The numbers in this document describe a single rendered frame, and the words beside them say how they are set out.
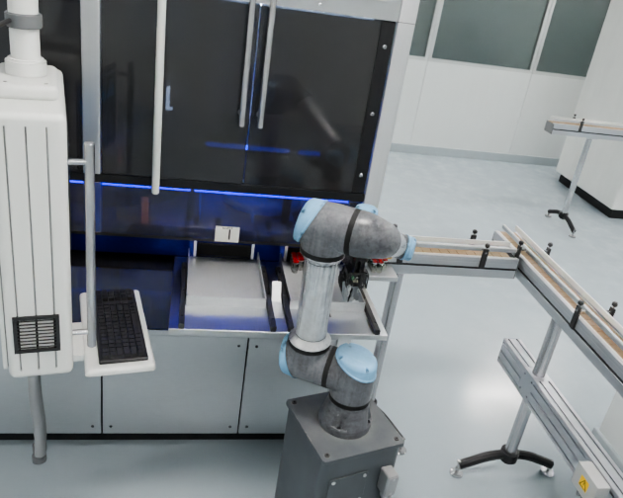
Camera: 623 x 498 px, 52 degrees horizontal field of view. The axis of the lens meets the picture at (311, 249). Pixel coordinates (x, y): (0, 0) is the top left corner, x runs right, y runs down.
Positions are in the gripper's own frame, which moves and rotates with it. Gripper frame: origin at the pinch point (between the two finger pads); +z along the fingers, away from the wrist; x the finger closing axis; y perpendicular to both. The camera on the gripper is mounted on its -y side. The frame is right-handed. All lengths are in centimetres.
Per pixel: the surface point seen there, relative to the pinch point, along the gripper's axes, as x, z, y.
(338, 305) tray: -3.3, 1.5, 1.9
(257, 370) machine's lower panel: -24, 49, -24
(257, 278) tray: -29.2, 3.4, -18.0
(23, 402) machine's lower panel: -113, 67, -24
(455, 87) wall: 225, 14, -484
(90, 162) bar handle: -79, -52, 27
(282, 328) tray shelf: -23.7, 3.6, 13.7
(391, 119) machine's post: 11, -57, -24
